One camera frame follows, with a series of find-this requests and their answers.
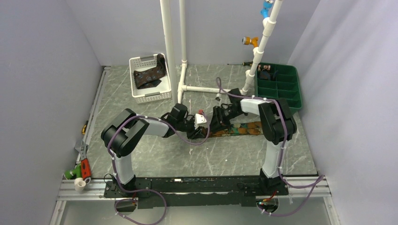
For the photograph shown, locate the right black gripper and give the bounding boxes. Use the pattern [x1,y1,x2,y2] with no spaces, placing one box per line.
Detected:
[208,106,242,133]

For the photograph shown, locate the colourful patterned tie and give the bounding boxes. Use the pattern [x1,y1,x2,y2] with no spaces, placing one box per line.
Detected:
[209,121,263,138]

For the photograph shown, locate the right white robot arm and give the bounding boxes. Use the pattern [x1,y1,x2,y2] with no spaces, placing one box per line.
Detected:
[209,88,297,195]

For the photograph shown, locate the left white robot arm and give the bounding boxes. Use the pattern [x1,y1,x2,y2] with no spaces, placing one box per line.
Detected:
[100,103,210,197]

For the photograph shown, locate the white perforated plastic basket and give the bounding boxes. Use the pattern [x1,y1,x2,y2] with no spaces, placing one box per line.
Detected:
[129,53,172,104]

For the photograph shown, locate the rolled dark tie in tray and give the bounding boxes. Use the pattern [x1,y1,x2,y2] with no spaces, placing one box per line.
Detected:
[257,65,274,81]

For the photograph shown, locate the black yellow screwdriver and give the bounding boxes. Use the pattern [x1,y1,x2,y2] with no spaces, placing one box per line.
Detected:
[228,61,253,66]

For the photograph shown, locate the green compartment tray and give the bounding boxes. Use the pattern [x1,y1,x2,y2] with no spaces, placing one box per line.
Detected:
[254,62,302,113]

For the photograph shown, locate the dark brown patterned tie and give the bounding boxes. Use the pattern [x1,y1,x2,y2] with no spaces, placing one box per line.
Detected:
[133,53,166,90]

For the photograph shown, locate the orange nozzle fitting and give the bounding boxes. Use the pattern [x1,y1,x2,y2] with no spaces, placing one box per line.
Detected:
[242,36,259,48]

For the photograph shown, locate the yellow black tape measure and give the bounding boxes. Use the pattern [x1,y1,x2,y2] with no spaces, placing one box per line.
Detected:
[81,123,87,135]

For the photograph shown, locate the red grey pipe wrench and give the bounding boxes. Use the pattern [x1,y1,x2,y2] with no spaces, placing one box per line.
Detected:
[75,140,92,184]

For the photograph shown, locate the white pipe coupling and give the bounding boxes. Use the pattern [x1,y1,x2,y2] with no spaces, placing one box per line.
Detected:
[74,178,86,193]

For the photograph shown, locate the blue nozzle fitting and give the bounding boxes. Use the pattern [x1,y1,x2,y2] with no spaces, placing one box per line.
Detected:
[260,0,274,18]

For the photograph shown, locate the green pipe fitting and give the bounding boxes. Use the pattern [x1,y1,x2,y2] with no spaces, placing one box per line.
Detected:
[63,164,82,180]

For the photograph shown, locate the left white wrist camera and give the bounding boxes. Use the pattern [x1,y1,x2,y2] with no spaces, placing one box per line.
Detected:
[194,110,207,129]

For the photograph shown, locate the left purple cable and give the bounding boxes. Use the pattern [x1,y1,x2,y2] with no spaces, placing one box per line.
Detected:
[107,113,211,225]

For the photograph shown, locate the purple cable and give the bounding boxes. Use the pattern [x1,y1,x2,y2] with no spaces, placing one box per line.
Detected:
[107,113,211,225]
[216,77,325,218]

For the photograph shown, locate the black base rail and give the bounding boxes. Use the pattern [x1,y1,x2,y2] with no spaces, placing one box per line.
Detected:
[104,175,289,209]

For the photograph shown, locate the white PVC pipe frame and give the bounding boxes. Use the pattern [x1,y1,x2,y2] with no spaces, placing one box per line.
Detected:
[160,0,283,103]

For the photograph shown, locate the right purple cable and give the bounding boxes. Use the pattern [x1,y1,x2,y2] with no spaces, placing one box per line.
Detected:
[216,77,325,218]

